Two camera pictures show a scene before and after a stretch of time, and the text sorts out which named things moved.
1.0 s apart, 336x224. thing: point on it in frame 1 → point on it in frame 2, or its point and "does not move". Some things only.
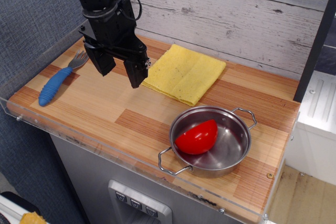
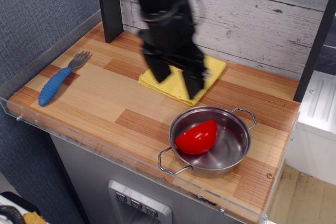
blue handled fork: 56,81 does not move
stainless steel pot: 231,149 does not move
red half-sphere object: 199,138 does not move
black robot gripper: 112,26 → 170,31
